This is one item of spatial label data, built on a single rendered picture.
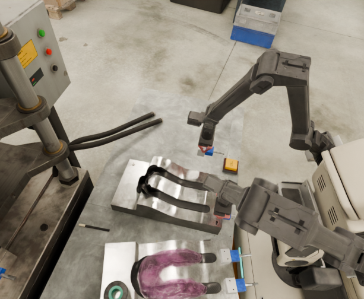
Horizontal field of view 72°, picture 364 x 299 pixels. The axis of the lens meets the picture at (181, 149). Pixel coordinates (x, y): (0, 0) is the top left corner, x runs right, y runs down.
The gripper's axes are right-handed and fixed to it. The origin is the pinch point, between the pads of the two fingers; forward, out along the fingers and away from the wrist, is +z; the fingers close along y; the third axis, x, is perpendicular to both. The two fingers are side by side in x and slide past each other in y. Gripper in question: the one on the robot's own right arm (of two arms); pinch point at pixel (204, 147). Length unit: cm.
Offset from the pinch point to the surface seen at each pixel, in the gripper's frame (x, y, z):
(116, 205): -33.2, 35.6, 9.1
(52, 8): -251, -259, 79
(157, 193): -16.5, 28.3, 3.7
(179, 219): -4.4, 35.9, 7.6
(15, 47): -57, 24, -56
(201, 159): -0.4, -3.6, 15.3
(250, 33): 35, -285, 80
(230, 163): 15.5, -2.3, 11.7
